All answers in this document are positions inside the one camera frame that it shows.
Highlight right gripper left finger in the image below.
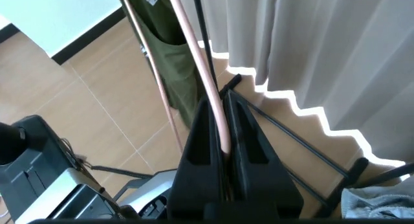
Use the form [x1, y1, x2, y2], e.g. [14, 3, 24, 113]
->
[167, 99, 227, 218]

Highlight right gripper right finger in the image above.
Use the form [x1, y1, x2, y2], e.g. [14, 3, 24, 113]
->
[223, 89, 304, 218]

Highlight pink clothes hanger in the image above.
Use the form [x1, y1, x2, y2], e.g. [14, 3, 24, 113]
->
[116, 0, 232, 155]

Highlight pale grey shorts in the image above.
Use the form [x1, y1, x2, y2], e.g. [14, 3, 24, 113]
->
[341, 177, 414, 219]

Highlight green long-sleeved shirt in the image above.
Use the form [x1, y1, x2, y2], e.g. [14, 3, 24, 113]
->
[124, 0, 208, 128]

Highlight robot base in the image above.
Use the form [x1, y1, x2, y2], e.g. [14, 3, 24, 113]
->
[0, 115, 177, 222]

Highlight black clothes rack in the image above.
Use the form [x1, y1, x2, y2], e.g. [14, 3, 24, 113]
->
[191, 0, 414, 218]

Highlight beige curtain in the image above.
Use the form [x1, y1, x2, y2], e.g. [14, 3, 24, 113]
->
[177, 0, 414, 163]

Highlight black cable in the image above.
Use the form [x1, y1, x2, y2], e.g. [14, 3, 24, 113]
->
[84, 164, 155, 180]

